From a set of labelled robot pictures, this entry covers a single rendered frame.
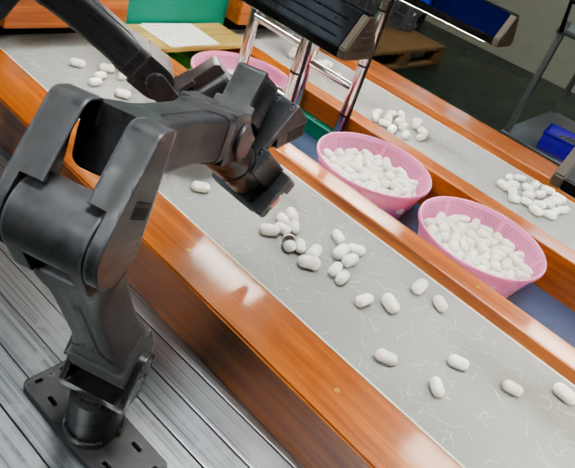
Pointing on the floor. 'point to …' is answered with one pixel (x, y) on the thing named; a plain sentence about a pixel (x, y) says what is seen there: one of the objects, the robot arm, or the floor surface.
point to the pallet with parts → (403, 37)
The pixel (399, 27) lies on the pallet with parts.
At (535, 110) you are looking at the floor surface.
